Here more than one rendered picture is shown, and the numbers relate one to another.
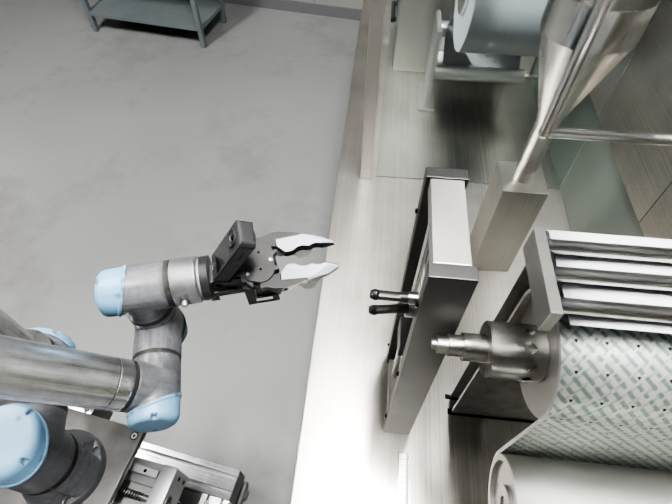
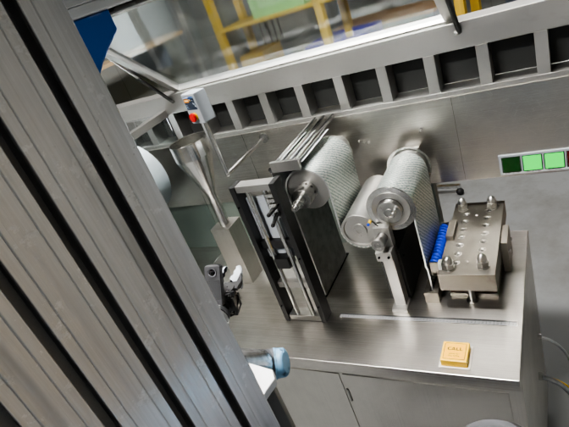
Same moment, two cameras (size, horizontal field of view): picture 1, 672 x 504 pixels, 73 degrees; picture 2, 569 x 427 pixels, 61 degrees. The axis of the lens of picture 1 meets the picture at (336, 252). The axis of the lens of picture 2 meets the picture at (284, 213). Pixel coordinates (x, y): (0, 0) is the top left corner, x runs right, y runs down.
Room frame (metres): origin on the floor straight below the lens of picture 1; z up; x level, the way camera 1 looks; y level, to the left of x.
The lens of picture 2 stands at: (-0.37, 1.03, 1.97)
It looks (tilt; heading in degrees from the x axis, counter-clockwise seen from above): 26 degrees down; 299
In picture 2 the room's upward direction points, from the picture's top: 21 degrees counter-clockwise
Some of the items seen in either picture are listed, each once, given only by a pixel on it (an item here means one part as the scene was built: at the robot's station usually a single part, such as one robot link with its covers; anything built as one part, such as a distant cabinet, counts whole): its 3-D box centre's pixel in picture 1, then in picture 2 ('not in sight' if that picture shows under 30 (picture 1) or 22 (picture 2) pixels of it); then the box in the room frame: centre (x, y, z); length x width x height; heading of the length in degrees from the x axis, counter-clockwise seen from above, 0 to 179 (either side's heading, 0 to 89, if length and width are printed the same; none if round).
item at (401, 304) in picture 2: not in sight; (391, 269); (0.01, -0.16, 1.05); 0.06 x 0.05 x 0.31; 84
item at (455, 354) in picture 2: not in sight; (455, 354); (-0.16, 0.05, 0.91); 0.07 x 0.07 x 0.02; 84
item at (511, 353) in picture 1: (511, 351); (304, 194); (0.22, -0.20, 1.33); 0.06 x 0.06 x 0.06; 84
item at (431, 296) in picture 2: not in sight; (439, 269); (-0.10, -0.31, 0.92); 0.28 x 0.04 x 0.04; 84
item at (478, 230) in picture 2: not in sight; (474, 242); (-0.23, -0.34, 1.00); 0.40 x 0.16 x 0.06; 84
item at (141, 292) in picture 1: (139, 289); not in sight; (0.38, 0.31, 1.21); 0.11 x 0.08 x 0.09; 101
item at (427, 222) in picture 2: not in sight; (428, 223); (-0.10, -0.31, 1.11); 0.23 x 0.01 x 0.18; 84
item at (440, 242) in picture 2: not in sight; (439, 244); (-0.12, -0.31, 1.03); 0.21 x 0.04 x 0.03; 84
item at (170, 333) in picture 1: (158, 328); not in sight; (0.36, 0.30, 1.12); 0.11 x 0.08 x 0.11; 11
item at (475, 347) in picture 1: (457, 346); (297, 204); (0.23, -0.14, 1.33); 0.06 x 0.03 x 0.03; 84
